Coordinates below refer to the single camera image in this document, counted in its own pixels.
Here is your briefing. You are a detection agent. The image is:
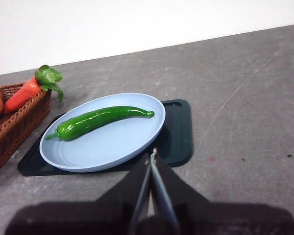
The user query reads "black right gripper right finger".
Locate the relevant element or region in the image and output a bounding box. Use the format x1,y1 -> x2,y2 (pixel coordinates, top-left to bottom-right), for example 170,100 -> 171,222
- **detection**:
150,148 -> 294,235

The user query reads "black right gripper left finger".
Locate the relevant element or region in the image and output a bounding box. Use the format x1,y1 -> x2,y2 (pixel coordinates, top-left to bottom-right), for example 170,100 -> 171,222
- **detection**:
4,153 -> 152,235

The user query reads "light blue round plate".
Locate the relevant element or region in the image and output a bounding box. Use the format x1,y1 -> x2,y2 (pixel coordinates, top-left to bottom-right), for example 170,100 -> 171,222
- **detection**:
39,92 -> 166,173

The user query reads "green chili pepper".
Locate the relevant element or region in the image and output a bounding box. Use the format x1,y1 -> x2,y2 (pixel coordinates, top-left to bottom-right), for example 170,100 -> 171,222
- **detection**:
45,106 -> 155,142

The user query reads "black cutting board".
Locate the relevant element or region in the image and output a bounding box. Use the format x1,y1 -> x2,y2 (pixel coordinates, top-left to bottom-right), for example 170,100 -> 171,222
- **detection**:
17,99 -> 194,177

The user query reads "brown wicker basket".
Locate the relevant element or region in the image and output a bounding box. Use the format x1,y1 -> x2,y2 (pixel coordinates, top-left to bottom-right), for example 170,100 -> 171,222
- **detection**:
0,82 -> 52,181

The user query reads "orange carrot with green leaves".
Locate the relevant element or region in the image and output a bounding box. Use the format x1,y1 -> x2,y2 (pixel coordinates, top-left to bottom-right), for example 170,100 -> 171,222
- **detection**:
2,65 -> 64,115

